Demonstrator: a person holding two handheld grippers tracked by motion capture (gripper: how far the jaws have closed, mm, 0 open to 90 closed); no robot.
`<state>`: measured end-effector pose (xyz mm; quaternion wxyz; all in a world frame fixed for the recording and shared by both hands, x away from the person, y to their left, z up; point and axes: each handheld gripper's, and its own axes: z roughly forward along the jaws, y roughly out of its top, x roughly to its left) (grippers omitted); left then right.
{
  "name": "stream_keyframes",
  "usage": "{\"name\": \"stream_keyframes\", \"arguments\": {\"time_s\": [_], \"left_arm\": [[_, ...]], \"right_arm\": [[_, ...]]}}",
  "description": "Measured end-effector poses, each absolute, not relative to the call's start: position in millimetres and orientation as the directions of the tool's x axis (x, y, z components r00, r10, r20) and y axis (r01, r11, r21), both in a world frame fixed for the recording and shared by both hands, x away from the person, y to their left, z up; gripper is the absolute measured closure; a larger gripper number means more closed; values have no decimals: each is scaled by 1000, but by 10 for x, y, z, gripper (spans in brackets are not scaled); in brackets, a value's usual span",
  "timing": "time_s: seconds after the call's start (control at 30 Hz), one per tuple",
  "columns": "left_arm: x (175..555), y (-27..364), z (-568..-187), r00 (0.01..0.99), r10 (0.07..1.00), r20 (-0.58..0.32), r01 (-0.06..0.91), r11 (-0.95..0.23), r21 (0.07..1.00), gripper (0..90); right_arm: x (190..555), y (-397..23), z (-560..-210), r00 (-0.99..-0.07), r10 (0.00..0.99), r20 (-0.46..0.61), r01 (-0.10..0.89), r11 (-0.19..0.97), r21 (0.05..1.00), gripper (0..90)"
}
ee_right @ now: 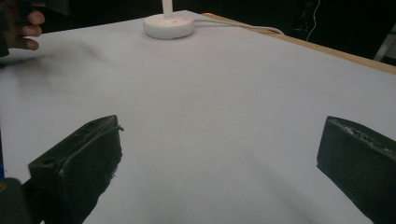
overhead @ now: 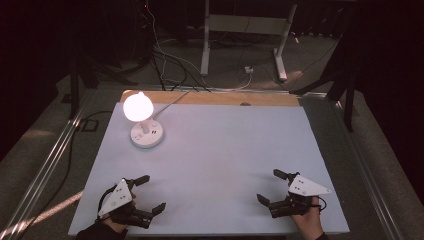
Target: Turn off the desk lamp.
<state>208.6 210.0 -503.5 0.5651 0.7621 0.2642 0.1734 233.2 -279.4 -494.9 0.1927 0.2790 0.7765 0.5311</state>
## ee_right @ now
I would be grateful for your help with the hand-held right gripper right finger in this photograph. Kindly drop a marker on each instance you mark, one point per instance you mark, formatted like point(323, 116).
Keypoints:
point(361, 161)

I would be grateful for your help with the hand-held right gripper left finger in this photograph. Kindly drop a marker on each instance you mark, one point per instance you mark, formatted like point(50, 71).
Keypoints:
point(81, 165)

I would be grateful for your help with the white round lamp base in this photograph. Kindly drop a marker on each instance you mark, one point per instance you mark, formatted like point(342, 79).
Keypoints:
point(168, 24)

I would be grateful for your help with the metal stand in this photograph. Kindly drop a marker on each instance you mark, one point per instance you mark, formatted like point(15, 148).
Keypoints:
point(386, 45)

